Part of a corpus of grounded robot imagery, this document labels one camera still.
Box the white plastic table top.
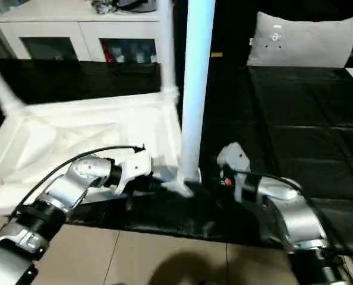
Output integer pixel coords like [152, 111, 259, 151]
[0, 88, 203, 219]

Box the black work mat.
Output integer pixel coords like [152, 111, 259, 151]
[0, 58, 353, 258]

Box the black sofa with gold label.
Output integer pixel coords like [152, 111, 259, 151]
[172, 0, 353, 68]

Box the grey printed pillow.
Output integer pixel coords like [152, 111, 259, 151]
[247, 11, 353, 68]

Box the black plastic packet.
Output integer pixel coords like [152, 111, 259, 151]
[92, 0, 116, 15]

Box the white cabinet with glass doors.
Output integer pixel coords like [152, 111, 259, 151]
[0, 0, 162, 63]

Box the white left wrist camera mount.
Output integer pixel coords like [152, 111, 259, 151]
[114, 151, 153, 197]

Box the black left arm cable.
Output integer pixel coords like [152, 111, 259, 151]
[4, 144, 146, 226]

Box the grey bag with black strap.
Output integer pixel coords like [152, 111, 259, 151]
[112, 0, 159, 12]

